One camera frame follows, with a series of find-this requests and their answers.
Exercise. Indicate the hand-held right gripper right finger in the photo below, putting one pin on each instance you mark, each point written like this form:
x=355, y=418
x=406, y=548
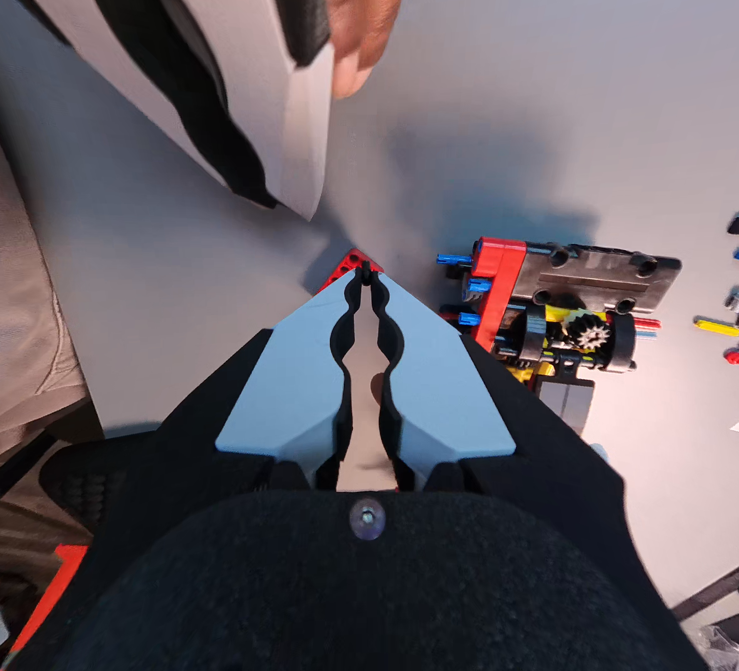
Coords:
x=450, y=394

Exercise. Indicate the lego car model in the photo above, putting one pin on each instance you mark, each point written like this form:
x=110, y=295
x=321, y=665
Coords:
x=577, y=290

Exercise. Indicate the red flat object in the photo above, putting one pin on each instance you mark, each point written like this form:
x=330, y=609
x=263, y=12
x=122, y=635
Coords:
x=52, y=590

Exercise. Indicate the person's right hand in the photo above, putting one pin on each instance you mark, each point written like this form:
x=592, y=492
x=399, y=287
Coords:
x=376, y=388

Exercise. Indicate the red angled lego beam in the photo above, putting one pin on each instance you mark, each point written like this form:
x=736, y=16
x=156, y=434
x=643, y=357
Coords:
x=340, y=270

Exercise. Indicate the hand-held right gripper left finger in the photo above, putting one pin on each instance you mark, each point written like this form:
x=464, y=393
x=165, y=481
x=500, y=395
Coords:
x=283, y=394

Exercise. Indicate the pile of mixed coloured pieces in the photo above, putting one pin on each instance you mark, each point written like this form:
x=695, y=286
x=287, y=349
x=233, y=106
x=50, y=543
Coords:
x=716, y=326

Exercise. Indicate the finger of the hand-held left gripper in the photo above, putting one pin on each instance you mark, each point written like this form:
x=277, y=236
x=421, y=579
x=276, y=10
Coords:
x=242, y=19
x=86, y=19

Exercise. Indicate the clear plastic bags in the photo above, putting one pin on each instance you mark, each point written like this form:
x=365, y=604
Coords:
x=721, y=648

